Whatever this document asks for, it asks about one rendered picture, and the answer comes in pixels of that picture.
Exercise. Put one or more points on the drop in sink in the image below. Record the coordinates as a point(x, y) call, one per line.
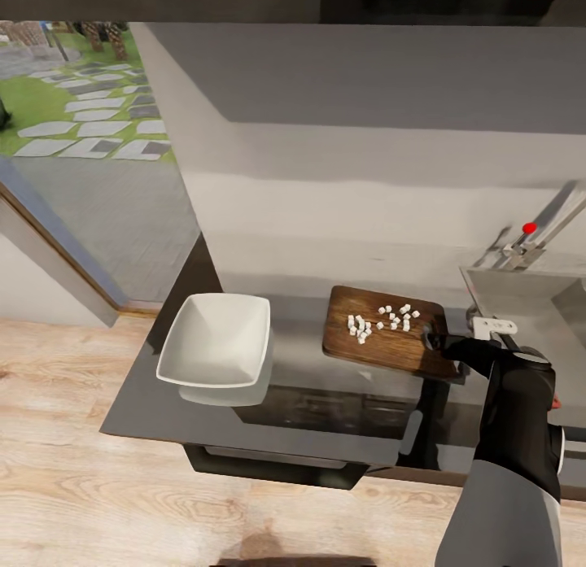
point(549, 310)

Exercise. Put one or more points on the cutting board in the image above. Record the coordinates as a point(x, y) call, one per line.
point(396, 348)

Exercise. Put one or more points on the bowl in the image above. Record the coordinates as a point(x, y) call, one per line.
point(217, 341)

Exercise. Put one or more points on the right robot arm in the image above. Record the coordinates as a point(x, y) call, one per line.
point(509, 512)

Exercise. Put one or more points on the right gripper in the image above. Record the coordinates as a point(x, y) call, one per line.
point(460, 348)

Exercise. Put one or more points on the parer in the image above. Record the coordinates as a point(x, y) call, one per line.
point(514, 347)

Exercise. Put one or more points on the dishwasher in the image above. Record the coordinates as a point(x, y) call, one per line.
point(275, 467)

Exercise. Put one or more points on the fixed window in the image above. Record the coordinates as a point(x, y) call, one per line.
point(85, 159)

